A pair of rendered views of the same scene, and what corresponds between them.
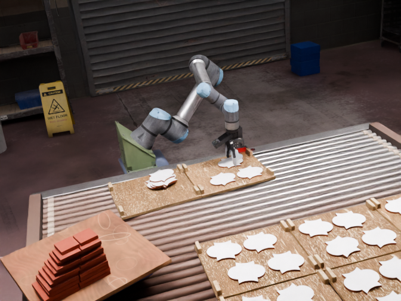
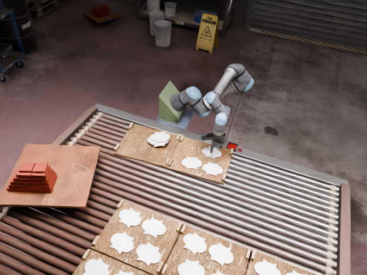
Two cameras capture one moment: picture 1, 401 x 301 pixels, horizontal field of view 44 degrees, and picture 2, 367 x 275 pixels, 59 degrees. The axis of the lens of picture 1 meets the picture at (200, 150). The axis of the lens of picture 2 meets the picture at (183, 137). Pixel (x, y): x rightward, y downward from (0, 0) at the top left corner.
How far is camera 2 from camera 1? 1.28 m
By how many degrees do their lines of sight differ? 30
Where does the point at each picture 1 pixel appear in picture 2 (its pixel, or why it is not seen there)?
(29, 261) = (33, 155)
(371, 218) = (236, 264)
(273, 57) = not seen: outside the picture
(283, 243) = (165, 238)
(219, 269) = (114, 228)
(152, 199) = (140, 150)
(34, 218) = (77, 123)
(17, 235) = (128, 106)
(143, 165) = (169, 119)
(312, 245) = (178, 253)
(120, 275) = (53, 197)
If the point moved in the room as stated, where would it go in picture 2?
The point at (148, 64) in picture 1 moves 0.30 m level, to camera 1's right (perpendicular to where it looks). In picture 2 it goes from (294, 24) to (309, 28)
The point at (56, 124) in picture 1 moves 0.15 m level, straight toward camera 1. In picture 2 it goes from (202, 43) to (200, 47)
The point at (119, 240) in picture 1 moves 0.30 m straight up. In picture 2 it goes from (78, 173) to (71, 138)
